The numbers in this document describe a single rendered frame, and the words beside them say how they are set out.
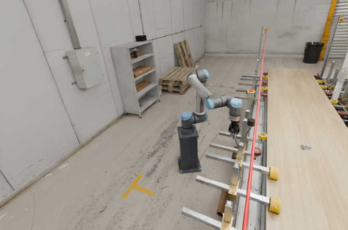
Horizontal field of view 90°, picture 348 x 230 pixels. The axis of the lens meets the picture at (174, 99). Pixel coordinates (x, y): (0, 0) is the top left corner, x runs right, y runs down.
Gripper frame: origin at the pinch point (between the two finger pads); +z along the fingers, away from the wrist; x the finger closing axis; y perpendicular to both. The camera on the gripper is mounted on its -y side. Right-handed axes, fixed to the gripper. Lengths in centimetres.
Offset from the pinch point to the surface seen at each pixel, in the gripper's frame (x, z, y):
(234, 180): 8.0, -1.4, 46.4
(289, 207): 40, 10, 44
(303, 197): 49, 10, 33
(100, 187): -160, 101, 36
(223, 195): -6, 92, -9
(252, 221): 23, 38, 44
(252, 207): 22, 38, 33
